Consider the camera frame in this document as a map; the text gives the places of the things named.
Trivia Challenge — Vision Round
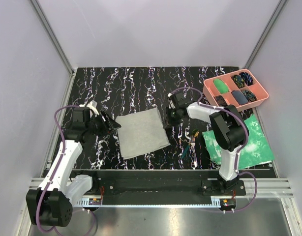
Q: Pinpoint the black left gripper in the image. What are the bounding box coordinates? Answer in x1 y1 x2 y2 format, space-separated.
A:
86 110 121 138

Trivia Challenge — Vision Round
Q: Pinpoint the grey cloth napkin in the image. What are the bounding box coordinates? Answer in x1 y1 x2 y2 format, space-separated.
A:
116 108 170 160

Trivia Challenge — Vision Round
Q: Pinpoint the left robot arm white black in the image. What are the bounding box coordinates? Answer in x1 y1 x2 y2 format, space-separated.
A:
26 101 121 233

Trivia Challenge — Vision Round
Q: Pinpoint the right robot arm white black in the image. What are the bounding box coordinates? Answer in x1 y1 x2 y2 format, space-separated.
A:
166 91 249 195

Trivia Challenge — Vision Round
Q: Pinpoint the black marbled table mat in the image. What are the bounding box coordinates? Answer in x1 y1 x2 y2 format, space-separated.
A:
68 66 238 170

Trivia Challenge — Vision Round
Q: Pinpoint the silver fork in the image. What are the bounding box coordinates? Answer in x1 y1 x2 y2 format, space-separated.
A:
189 135 198 168

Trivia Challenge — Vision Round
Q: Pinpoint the dark brown patterned sock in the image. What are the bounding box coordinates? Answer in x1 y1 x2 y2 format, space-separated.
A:
214 95 227 107

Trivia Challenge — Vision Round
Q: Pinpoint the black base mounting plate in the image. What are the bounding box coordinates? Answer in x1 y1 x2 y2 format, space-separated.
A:
71 170 246 207

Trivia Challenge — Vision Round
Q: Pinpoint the green rolled sock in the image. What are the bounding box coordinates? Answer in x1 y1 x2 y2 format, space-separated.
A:
213 79 229 94

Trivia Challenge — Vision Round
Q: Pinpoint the grey blue rolled sock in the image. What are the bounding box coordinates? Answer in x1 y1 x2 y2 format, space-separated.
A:
232 90 248 105

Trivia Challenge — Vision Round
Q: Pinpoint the pink divided tray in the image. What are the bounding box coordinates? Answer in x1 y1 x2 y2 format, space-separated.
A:
203 69 269 111

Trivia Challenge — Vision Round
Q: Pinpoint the yellow blue patterned sock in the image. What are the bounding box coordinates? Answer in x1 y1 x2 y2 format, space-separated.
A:
232 75 244 88

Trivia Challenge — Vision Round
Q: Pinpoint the blue green patterned sock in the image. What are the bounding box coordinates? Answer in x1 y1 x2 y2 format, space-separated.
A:
242 90 257 102

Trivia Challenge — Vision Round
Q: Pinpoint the green white tie-dye cloth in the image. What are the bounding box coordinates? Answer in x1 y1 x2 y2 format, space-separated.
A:
202 115 274 170

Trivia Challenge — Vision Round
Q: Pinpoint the dark blue patterned sock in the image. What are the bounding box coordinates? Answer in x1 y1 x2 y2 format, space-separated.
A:
239 72 253 86

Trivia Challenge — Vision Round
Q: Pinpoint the aluminium frame post left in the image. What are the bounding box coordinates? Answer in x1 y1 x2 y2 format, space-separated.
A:
29 0 74 75

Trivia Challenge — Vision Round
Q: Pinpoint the aluminium frame post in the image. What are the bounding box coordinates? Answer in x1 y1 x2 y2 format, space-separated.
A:
29 0 74 75
244 0 288 69

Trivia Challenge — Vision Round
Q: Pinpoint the aluminium front rail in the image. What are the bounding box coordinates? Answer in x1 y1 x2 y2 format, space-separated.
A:
27 178 296 199

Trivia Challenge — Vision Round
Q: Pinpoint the aluminium frame post right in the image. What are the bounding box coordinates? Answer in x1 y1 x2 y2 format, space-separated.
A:
244 0 288 69

